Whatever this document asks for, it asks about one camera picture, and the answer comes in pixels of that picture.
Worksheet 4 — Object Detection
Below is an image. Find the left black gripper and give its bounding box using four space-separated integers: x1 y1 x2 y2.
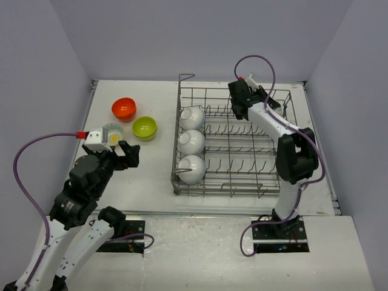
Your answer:
83 139 140 197

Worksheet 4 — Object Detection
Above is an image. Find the lime green bowl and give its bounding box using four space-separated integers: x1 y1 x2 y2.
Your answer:
133 130 157 142
132 116 157 136

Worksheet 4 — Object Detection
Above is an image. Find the beige blue patterned bowl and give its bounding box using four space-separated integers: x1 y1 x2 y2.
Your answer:
103 123 125 147

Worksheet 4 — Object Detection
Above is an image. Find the orange bowl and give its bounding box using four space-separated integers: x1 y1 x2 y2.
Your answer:
115 107 137 122
112 97 137 118

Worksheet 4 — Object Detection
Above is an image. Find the floral patterned bowl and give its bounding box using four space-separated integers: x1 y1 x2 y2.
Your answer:
273 103 287 116

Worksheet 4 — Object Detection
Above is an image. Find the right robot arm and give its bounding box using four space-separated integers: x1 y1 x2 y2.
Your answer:
228 78 319 238

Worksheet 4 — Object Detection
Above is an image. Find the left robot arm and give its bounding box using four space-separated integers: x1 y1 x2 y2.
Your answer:
4 141 140 290

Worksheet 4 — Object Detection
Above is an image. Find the white bowl front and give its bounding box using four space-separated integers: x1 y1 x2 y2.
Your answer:
177 155 206 185

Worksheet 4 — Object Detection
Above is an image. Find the white bowl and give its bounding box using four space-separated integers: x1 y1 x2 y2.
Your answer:
179 107 206 130
177 155 206 185
178 130 205 156

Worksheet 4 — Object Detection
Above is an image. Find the white bowl middle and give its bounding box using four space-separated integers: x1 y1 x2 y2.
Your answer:
178 130 205 156

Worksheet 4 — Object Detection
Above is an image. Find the white bowl rear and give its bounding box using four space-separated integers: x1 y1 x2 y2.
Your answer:
179 107 206 130

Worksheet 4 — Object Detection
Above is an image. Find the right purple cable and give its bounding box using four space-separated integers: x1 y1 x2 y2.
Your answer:
233 54 327 258

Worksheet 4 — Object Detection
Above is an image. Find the purple cable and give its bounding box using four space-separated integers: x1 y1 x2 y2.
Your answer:
233 54 327 258
13 130 89 289

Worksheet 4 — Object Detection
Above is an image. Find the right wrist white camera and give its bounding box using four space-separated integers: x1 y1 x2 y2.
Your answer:
238 73 259 92

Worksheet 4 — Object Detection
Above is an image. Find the grey wire dish rack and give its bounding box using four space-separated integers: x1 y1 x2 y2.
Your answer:
170 73 280 198

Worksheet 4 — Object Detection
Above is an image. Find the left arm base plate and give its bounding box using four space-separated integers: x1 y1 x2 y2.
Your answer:
96 219 146 254

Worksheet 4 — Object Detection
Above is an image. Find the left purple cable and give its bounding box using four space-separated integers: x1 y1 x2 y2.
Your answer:
13 130 89 289

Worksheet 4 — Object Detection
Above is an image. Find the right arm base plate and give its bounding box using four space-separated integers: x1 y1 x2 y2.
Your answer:
252 216 310 254

